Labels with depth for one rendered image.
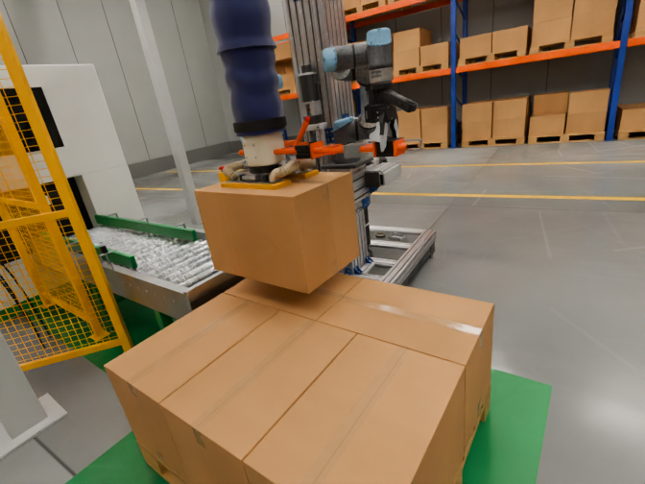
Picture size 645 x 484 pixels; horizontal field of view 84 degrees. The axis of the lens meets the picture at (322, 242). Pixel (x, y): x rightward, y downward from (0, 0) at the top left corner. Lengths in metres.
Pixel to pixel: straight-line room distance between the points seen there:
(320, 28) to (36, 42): 9.66
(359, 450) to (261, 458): 0.26
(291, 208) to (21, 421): 1.83
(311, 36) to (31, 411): 2.49
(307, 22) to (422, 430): 2.04
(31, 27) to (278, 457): 11.09
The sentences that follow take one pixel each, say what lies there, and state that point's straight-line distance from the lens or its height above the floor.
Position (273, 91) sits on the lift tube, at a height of 1.44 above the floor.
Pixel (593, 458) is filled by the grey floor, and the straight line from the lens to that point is 1.88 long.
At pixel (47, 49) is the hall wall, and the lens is 11.52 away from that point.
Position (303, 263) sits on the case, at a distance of 1.38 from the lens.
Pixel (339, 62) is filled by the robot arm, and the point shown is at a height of 1.49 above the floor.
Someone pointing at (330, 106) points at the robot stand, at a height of 1.34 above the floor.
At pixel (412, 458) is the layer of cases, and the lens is 1.05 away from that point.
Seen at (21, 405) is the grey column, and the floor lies 0.16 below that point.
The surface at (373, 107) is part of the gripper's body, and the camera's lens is 1.26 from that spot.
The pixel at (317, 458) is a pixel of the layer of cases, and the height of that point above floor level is 0.54.
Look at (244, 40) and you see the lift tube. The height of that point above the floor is 1.62.
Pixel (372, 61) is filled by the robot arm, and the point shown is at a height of 1.47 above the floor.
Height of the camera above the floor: 1.38
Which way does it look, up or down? 21 degrees down
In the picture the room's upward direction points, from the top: 8 degrees counter-clockwise
